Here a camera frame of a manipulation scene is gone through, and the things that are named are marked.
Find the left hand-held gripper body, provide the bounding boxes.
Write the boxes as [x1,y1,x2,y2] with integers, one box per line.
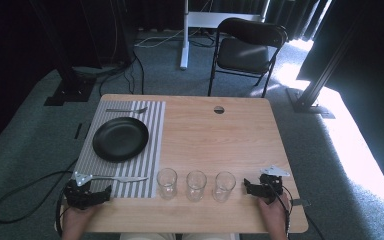
[63,171,105,211]

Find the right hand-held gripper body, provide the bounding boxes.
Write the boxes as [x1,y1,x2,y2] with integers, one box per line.
[258,165,291,205]

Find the person's left hand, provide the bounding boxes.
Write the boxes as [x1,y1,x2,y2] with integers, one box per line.
[62,201,103,232]

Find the person's right hand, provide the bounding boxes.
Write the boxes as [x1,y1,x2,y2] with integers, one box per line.
[257,192,290,231]

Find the silver table knife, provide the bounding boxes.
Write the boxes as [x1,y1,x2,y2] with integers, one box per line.
[91,175,149,183]

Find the clear drinking glass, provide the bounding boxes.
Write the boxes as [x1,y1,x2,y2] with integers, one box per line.
[185,170,208,203]
[156,167,179,201]
[212,171,237,204]

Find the grey white striped placemat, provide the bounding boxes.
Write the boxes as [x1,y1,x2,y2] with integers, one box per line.
[71,99,167,200]

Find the black round plate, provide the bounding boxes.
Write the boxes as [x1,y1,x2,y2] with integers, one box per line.
[92,116,150,164]

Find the black floor strips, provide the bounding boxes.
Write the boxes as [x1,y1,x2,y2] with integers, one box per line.
[73,122,92,140]

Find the silver fork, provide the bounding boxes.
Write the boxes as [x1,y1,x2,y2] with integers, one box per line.
[105,106,149,115]

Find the black aluminium profile stand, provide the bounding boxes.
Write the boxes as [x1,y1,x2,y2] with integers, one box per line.
[285,13,368,120]

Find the black folding chair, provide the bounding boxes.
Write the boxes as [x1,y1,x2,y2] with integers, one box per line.
[207,17,289,99]

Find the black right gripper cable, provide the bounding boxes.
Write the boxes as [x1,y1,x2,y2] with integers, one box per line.
[267,181,295,239]

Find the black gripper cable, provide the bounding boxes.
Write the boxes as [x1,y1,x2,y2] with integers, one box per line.
[267,181,295,239]
[55,188,69,238]

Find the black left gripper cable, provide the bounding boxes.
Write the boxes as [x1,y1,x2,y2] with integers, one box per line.
[55,188,69,238]

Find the grey metal table bracket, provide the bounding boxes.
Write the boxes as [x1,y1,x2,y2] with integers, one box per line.
[291,198,312,208]

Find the long black looped cable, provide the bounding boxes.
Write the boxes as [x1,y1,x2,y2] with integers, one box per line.
[0,158,79,225]

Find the black stand with base plate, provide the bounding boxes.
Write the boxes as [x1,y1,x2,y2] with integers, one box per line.
[29,0,98,107]

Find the black floor cables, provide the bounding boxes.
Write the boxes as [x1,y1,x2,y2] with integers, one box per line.
[98,49,146,98]

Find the white floor cable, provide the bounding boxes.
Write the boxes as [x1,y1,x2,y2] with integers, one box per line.
[134,28,185,49]

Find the white desk leg frame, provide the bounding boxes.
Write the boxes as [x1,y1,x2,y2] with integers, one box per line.
[179,0,270,71]

